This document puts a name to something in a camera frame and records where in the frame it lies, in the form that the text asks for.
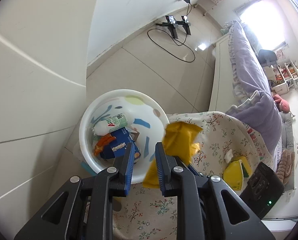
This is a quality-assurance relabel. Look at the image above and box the yellow sponge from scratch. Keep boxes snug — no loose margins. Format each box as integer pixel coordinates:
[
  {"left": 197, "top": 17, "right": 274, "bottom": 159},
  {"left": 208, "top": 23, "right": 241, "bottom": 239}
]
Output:
[{"left": 235, "top": 156, "right": 252, "bottom": 178}]

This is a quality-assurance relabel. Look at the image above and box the white AD milk bottle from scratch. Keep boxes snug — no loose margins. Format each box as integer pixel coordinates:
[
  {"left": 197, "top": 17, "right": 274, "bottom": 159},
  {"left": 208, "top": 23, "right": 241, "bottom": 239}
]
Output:
[{"left": 91, "top": 113, "right": 134, "bottom": 136}]

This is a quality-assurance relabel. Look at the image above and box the white patterned trash bin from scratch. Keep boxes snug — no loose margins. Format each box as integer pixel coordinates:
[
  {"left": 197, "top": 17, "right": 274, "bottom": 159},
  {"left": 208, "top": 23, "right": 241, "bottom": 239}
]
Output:
[{"left": 79, "top": 89, "right": 169, "bottom": 184}]

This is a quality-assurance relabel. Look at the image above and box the small white tissue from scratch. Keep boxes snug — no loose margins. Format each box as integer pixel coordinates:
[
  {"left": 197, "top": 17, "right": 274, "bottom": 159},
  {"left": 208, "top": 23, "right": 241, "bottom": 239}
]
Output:
[{"left": 224, "top": 149, "right": 234, "bottom": 164}]

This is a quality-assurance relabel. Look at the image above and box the blue biscuit box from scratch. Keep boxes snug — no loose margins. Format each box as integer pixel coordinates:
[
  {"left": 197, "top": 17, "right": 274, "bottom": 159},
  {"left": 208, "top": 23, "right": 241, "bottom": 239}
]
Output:
[{"left": 99, "top": 128, "right": 141, "bottom": 162}]

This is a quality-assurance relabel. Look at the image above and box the white bed frame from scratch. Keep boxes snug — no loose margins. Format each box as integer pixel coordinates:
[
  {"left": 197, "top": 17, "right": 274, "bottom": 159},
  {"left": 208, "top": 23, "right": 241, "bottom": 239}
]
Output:
[{"left": 209, "top": 34, "right": 237, "bottom": 113}]

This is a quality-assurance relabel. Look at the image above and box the pink plush toy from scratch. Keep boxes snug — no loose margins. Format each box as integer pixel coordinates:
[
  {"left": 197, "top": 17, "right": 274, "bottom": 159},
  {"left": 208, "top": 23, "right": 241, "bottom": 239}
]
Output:
[{"left": 273, "top": 94, "right": 290, "bottom": 113}]

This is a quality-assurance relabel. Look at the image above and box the white bookshelf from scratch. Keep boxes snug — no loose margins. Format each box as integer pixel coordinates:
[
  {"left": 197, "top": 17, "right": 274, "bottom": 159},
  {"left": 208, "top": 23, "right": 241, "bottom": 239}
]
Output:
[{"left": 263, "top": 61, "right": 298, "bottom": 95}]

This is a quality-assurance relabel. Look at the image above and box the black tripod device near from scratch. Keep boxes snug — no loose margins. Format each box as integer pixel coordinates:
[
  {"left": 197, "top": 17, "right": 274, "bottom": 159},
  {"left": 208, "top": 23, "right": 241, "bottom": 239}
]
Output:
[{"left": 156, "top": 15, "right": 178, "bottom": 39}]

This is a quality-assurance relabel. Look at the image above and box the grey pillow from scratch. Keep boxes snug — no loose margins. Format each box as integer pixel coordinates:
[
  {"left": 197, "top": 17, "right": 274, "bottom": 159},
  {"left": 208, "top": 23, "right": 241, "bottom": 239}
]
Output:
[{"left": 280, "top": 112, "right": 295, "bottom": 152}]

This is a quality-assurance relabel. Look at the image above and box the black tripod device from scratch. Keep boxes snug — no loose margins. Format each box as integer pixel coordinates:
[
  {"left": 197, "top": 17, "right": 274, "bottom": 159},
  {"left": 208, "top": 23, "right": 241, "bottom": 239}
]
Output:
[
  {"left": 177, "top": 16, "right": 191, "bottom": 35},
  {"left": 156, "top": 15, "right": 178, "bottom": 39}
]

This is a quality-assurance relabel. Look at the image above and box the yellow paper cup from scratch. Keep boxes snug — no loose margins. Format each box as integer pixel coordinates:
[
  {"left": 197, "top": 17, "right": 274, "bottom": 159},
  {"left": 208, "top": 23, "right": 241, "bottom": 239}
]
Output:
[{"left": 223, "top": 160, "right": 243, "bottom": 191}]

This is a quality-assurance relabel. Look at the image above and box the blue office chair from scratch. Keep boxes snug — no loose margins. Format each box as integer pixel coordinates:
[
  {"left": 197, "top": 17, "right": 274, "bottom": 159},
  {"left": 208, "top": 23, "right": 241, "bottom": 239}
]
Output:
[{"left": 258, "top": 49, "right": 277, "bottom": 67}]

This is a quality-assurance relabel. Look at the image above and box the floral tablecloth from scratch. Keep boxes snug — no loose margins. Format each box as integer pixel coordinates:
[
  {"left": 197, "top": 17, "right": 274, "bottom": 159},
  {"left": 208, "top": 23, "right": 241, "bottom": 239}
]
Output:
[{"left": 113, "top": 112, "right": 290, "bottom": 239}]

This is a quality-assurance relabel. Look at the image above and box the orange snack wrapper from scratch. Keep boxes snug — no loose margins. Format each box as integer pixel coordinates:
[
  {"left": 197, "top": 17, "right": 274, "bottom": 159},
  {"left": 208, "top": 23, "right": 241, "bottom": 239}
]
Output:
[{"left": 93, "top": 133, "right": 116, "bottom": 156}]

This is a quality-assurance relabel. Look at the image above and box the yellow snack wrapper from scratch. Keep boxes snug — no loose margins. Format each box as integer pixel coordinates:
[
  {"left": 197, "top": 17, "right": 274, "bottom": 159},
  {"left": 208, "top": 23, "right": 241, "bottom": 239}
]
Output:
[{"left": 142, "top": 121, "right": 203, "bottom": 189}]

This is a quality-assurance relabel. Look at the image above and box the black tripod device far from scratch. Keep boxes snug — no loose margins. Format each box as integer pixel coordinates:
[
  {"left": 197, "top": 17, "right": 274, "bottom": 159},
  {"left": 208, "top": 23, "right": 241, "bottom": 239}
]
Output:
[{"left": 177, "top": 16, "right": 191, "bottom": 35}]

